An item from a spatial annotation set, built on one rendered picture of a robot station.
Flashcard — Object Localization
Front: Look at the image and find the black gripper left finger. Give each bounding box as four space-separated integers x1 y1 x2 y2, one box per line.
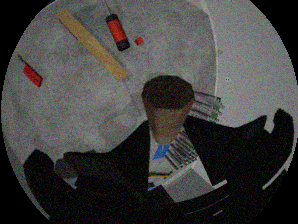
64 120 150 202

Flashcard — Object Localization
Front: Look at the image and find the blue flat strip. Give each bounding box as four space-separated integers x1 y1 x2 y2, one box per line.
153 144 170 160

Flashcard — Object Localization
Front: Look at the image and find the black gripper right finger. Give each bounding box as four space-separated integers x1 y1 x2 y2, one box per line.
184 115 267 186

